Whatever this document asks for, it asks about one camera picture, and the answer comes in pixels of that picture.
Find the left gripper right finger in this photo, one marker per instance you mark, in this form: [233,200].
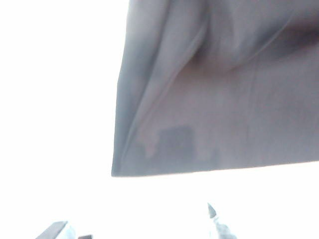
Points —
[221,226]

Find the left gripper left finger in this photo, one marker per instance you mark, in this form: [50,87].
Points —
[53,230]

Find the black polo shirt green logo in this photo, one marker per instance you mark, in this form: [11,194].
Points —
[211,99]

